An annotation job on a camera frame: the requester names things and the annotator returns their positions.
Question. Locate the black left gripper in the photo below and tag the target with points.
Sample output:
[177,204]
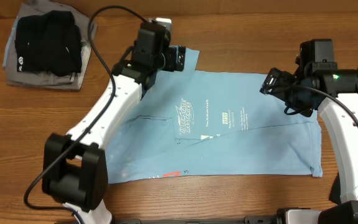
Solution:
[169,63]

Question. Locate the light blue printed t-shirt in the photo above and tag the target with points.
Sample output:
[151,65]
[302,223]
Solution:
[205,123]

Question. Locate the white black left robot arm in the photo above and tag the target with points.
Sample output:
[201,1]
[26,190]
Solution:
[75,163]

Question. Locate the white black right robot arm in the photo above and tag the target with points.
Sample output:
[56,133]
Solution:
[319,85]

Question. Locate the black folded garment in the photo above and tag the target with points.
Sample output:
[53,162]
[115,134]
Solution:
[48,43]

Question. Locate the grey folded garment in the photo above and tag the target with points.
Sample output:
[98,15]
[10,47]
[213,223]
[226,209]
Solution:
[72,81]

